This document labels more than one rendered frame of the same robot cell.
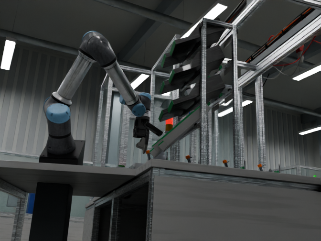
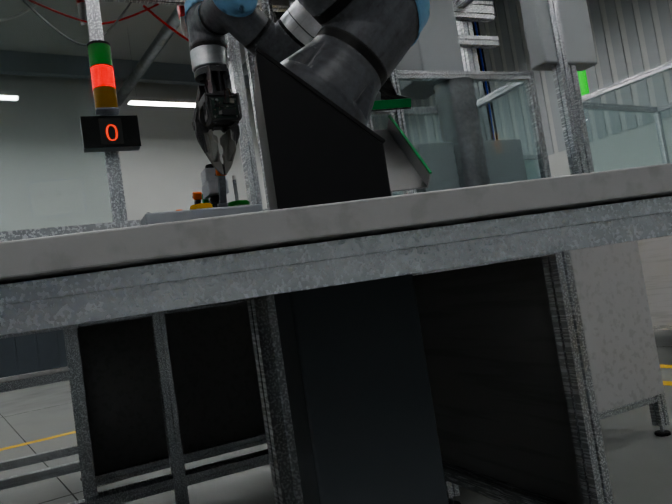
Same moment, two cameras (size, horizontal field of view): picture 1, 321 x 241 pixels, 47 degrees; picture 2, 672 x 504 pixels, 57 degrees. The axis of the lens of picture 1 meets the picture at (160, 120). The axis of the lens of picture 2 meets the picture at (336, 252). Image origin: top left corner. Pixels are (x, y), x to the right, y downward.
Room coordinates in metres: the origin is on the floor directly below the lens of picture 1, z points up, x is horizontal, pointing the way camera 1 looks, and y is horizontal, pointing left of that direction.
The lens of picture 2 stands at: (2.04, 1.36, 0.78)
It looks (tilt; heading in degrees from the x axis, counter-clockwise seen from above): 3 degrees up; 262
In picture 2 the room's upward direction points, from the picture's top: 9 degrees counter-clockwise
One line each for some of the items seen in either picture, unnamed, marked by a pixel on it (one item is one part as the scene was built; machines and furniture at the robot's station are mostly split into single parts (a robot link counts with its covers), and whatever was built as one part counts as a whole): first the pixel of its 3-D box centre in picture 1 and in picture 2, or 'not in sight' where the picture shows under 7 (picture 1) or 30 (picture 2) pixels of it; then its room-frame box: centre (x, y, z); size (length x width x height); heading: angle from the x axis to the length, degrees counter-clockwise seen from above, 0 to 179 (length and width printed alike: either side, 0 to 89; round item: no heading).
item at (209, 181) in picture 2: (161, 154); (212, 181); (2.10, -0.01, 1.06); 0.08 x 0.04 x 0.07; 107
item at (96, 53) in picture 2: not in sight; (100, 57); (2.32, -0.06, 1.38); 0.05 x 0.05 x 0.05
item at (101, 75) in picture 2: (169, 121); (103, 78); (2.32, -0.06, 1.33); 0.05 x 0.05 x 0.05
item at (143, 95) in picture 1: (144, 102); (205, 25); (2.07, 0.10, 1.36); 0.09 x 0.08 x 0.11; 121
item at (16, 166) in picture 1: (66, 182); (325, 248); (1.94, 0.48, 0.84); 0.90 x 0.70 x 0.03; 6
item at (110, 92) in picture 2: (169, 128); (105, 100); (2.32, -0.06, 1.28); 0.05 x 0.05 x 0.05
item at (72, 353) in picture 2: not in sight; (330, 368); (1.76, -1.48, 0.43); 2.20 x 0.38 x 0.86; 17
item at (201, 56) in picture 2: (144, 115); (211, 62); (2.07, 0.10, 1.28); 0.08 x 0.08 x 0.05
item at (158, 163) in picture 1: (228, 197); not in sight; (2.23, -0.43, 0.84); 1.50 x 1.41 x 0.03; 17
